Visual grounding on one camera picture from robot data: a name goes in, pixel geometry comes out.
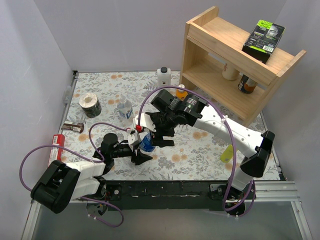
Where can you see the clear water bottle white-blue label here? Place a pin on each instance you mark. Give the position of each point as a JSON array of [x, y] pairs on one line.
[[125, 110]]

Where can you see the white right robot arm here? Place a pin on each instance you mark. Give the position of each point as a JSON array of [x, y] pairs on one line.
[[198, 112]]

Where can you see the dark jar on shelf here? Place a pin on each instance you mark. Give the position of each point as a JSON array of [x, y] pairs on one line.
[[247, 85]]

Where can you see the black green product box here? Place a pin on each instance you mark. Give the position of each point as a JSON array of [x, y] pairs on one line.
[[263, 40]]

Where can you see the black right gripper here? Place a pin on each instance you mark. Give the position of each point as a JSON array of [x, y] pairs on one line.
[[162, 132]]

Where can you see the yellow squeeze bottle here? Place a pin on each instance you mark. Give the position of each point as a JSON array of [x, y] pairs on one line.
[[227, 154]]

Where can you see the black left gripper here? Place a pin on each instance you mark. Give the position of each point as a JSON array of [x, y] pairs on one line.
[[136, 155]]

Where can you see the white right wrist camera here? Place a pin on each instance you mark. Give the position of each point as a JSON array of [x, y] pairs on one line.
[[143, 123]]

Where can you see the chocolate bar wrapper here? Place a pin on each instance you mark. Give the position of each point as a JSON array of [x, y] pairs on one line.
[[75, 127]]

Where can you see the cream cup on shelf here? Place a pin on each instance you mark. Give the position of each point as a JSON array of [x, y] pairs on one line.
[[229, 72]]

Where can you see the small clear bottle at wall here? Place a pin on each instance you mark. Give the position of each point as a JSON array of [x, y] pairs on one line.
[[67, 95]]

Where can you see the blue label water bottle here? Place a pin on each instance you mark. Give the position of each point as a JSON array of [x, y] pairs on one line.
[[146, 144]]

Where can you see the wooden shelf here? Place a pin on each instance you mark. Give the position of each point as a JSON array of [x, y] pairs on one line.
[[208, 42]]

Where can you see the orange juice bottle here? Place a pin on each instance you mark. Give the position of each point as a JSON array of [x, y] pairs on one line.
[[181, 94]]

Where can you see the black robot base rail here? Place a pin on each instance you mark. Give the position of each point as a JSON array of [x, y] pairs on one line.
[[170, 194]]

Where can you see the white square lotion bottle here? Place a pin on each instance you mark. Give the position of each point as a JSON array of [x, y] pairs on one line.
[[163, 77]]

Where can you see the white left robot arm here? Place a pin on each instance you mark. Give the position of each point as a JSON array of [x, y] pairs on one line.
[[63, 182]]

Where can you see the red snack box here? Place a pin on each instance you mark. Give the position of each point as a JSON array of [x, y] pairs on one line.
[[58, 140]]

